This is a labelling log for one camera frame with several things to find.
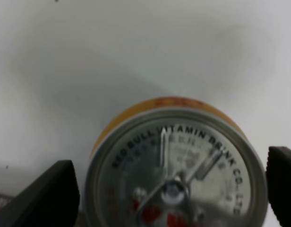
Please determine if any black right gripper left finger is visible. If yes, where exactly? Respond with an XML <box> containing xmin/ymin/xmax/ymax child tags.
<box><xmin>0</xmin><ymin>160</ymin><xmax>80</xmax><ymax>227</ymax></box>

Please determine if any gold Red Bull can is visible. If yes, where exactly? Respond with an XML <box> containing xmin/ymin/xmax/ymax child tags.
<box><xmin>83</xmin><ymin>97</ymin><xmax>268</xmax><ymax>227</ymax></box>

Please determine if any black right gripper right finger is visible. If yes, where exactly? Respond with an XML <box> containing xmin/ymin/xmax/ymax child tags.
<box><xmin>265</xmin><ymin>146</ymin><xmax>291</xmax><ymax>227</ymax></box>

